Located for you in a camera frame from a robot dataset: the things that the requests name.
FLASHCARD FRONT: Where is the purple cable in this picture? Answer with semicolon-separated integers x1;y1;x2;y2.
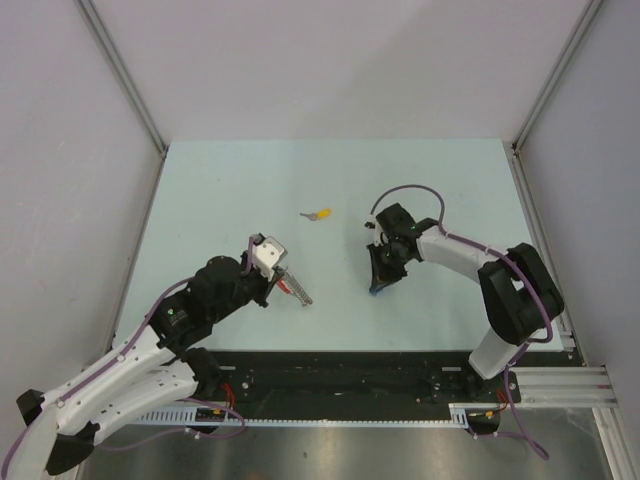
2;234;261;466
369;184;554;461

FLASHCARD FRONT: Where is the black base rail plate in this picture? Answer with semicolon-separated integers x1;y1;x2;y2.
189;349;521;407

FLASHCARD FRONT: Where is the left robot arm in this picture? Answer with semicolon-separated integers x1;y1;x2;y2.
1;246;286;479

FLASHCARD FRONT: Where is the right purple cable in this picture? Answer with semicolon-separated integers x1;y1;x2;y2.
369;184;554;461

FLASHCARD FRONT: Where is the white slotted cable duct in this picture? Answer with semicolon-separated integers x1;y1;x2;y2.
131;404;481;429

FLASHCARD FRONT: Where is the red handled keyring holder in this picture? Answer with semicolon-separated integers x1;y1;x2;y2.
277;269;313;307

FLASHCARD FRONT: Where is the left aluminium frame post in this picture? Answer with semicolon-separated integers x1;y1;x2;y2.
74;0;169;154

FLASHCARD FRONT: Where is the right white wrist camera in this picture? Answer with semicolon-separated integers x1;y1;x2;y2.
365;216;386;246

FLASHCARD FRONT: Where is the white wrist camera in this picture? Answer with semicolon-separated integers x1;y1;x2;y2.
244;234;288;281
365;216;386;246

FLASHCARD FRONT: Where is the aluminium frame post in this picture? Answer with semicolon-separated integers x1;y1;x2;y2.
512;0;606;151
74;0;169;154

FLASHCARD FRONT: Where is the key with yellow tag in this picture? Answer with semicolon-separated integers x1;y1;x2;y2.
300;208;332;221

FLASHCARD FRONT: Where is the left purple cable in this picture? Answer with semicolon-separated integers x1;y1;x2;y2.
2;234;261;466

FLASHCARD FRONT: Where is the right aluminium frame post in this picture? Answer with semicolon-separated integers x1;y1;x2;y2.
512;0;606;151

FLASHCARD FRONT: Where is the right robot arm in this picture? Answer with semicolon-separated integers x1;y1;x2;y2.
365;203;565;401

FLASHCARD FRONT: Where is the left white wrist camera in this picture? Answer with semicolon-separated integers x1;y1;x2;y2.
244;234;288;281

